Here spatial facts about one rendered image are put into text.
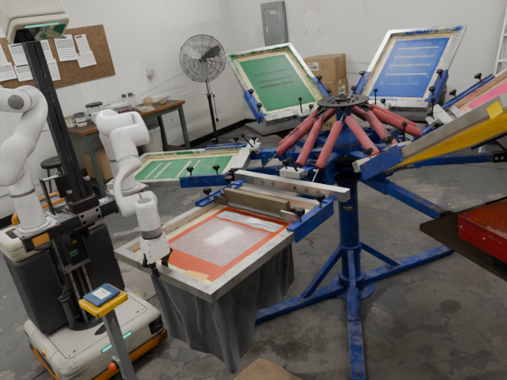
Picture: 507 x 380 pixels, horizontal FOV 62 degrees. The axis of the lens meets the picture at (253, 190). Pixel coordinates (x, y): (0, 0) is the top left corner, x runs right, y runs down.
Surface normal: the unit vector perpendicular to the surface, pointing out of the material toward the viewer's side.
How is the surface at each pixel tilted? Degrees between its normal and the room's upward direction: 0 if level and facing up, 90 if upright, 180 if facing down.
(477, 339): 0
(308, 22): 90
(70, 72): 90
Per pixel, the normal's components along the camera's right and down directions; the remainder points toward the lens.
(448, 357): -0.13, -0.91
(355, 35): -0.63, 0.38
